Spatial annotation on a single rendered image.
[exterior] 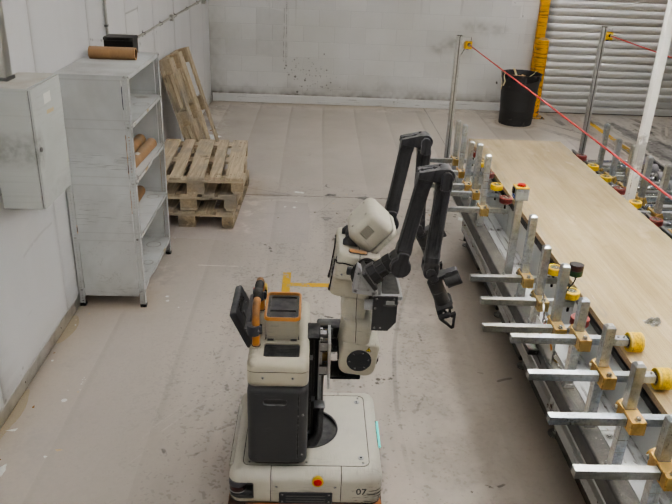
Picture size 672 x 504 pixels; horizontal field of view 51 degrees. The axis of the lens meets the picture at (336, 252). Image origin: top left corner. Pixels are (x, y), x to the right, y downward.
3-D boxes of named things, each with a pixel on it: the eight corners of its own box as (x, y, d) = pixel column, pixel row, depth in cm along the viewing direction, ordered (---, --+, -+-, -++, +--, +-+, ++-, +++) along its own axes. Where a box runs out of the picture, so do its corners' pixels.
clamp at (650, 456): (661, 491, 205) (665, 478, 203) (642, 460, 217) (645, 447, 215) (682, 492, 205) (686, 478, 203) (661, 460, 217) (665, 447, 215)
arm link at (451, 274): (422, 261, 272) (425, 271, 264) (450, 250, 270) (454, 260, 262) (432, 287, 276) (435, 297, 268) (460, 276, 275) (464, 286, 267)
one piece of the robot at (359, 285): (351, 293, 268) (357, 267, 264) (351, 287, 273) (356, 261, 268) (377, 296, 269) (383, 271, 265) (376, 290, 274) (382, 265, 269)
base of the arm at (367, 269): (360, 261, 273) (362, 275, 262) (377, 250, 271) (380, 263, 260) (372, 278, 276) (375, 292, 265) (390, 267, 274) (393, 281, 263)
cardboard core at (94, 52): (87, 46, 455) (133, 48, 456) (90, 45, 462) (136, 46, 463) (88, 59, 458) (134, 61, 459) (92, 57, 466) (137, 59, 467)
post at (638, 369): (607, 481, 245) (637, 365, 225) (603, 474, 248) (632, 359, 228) (617, 481, 245) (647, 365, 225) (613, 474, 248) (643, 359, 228)
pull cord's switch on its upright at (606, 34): (579, 170, 566) (606, 27, 520) (573, 164, 579) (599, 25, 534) (589, 170, 566) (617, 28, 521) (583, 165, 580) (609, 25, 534)
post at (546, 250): (528, 337, 337) (544, 246, 317) (526, 334, 340) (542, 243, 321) (535, 338, 337) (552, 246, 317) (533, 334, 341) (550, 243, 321)
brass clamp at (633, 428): (627, 435, 228) (630, 423, 226) (611, 409, 240) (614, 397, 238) (646, 436, 228) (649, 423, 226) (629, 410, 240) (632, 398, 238)
